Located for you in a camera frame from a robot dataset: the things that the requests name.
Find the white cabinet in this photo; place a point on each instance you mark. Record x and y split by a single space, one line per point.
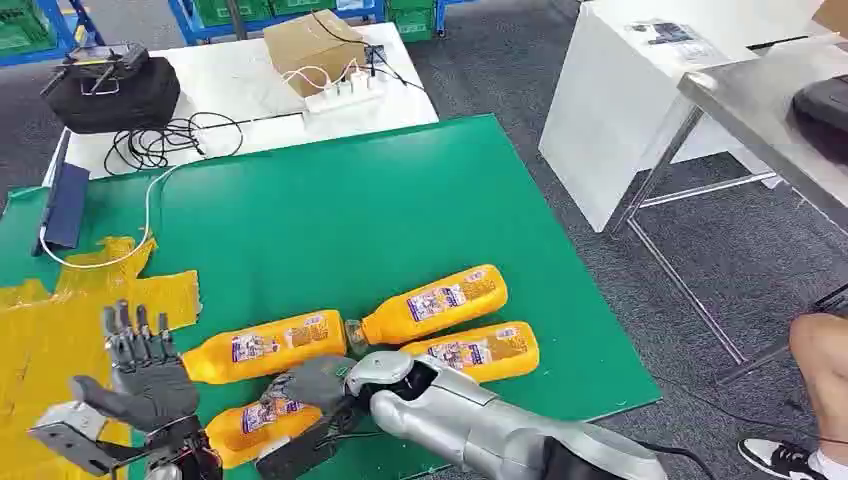
596 99

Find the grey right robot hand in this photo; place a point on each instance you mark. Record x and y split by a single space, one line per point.
314 384

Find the person's leg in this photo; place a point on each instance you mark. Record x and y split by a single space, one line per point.
825 371

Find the black bag on steel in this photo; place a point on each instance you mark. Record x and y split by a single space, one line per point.
825 116

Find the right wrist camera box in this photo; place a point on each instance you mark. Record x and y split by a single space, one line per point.
295 457

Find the cardboard box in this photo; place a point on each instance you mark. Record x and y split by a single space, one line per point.
305 46

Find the orange drink bottle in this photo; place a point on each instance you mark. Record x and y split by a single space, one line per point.
490 351
437 301
238 437
265 348

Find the green crate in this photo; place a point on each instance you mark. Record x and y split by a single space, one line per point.
23 23
301 5
411 20
232 10

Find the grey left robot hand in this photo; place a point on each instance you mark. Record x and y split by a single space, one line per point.
149 387

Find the yellow sheet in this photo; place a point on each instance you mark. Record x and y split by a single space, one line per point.
40 344

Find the black handheld controller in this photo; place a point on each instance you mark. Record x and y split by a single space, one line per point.
99 58

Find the steel table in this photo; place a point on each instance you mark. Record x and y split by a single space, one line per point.
748 99

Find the printed paper sheet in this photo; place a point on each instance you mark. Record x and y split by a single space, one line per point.
672 34

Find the blue metal shelf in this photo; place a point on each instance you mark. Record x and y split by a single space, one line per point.
192 23
63 26

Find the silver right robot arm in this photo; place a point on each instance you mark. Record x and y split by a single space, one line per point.
477 424

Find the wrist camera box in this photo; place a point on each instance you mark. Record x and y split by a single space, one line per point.
69 434
295 457

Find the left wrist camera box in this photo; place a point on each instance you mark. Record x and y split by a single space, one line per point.
69 434

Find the person's black white shoe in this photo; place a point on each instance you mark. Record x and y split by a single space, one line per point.
775 458

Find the white table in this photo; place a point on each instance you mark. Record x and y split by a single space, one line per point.
232 79

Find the white power strip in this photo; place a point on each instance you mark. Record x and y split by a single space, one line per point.
341 99

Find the green mat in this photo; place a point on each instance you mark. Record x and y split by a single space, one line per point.
344 199

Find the dark blue flat pad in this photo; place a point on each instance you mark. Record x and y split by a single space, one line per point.
66 205

